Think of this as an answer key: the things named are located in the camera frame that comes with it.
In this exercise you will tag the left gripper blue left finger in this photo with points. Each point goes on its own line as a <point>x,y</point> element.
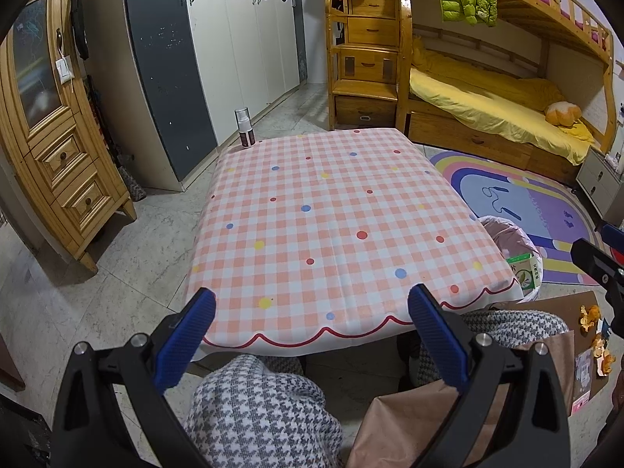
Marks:
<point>177,338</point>

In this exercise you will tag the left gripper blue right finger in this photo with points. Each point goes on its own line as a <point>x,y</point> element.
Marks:
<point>444,334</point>

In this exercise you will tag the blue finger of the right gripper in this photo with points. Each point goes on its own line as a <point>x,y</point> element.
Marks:
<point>598,266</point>
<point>613,237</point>

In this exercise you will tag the white milk carton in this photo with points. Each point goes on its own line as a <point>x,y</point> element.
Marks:
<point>527,269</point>

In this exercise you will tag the orange peel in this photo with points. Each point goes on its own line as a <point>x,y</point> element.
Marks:
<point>591,319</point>

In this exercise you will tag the pink-lined trash bin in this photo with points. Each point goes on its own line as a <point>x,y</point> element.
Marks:
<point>511,240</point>

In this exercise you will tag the grey nightstand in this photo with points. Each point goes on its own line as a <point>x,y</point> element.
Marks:
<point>602,185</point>

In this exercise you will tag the brown cardboard sheet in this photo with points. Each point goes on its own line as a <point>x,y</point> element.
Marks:
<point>573,350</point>

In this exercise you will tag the rainbow oval rug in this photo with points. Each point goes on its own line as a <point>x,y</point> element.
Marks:
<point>549,213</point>

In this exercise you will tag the houndstooth trousers leg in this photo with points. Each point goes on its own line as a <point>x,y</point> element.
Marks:
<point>263,412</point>

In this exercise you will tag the orange plush toy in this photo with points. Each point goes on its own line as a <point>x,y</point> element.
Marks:
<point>563,114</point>

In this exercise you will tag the pink checkered tablecloth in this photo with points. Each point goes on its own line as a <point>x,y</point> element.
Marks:
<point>311,243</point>

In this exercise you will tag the yellow bed sheet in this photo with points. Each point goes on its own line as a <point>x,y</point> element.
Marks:
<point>498,104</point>

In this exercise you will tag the wooden glass-door cabinet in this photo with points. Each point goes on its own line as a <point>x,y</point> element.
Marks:
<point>50,135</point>

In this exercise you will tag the white spray bottle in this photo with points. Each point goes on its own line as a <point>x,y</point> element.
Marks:
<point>245,127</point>

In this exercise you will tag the white grey wardrobe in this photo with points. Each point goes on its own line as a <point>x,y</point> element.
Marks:
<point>199,61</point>

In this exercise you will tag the wooden stair drawers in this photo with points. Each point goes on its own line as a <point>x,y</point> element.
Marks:
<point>369,45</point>

